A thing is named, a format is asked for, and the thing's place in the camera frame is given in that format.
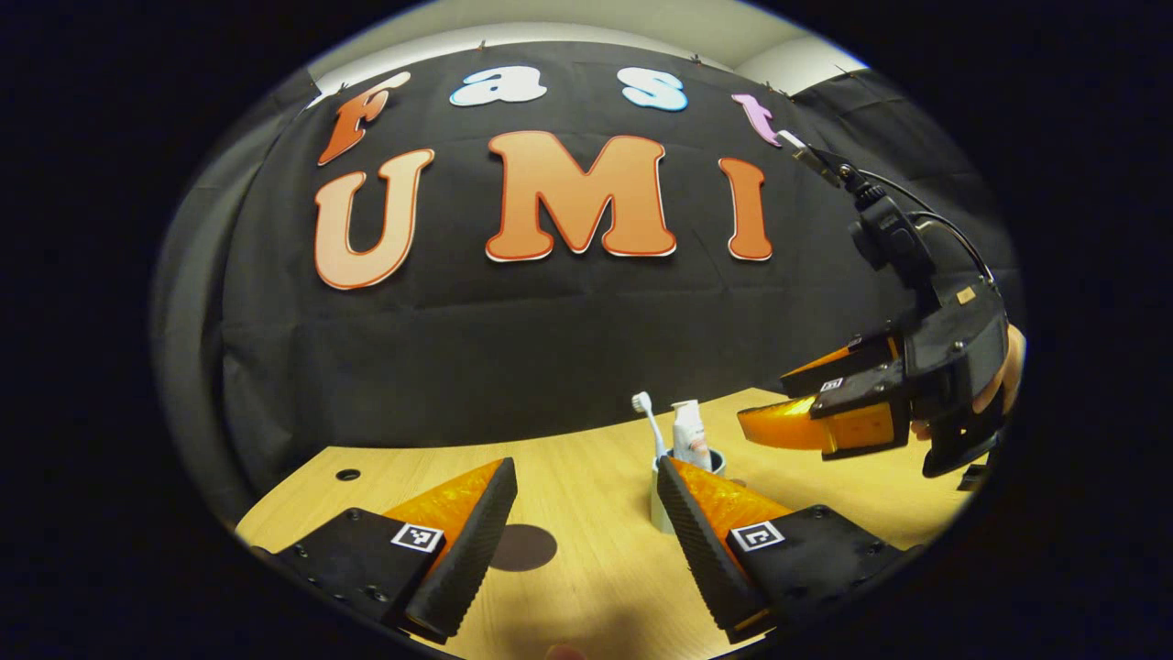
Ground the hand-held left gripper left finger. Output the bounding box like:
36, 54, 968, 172
249, 456, 519, 645

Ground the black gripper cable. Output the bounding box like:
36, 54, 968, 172
857, 168, 997, 285

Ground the dark brown round coaster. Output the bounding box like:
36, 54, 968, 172
488, 523, 558, 573

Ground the black backdrop cloth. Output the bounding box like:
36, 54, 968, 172
151, 41, 1023, 523

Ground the light wooden desktop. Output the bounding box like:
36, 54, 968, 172
234, 387, 977, 660

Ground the white toothbrush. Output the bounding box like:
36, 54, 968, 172
631, 391, 670, 459

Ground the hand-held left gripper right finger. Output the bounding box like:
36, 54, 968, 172
656, 456, 922, 644

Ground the white toothpaste tube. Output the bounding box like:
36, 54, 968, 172
671, 400, 712, 470

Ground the pale blue cup wooden handle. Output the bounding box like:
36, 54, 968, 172
650, 447, 727, 534

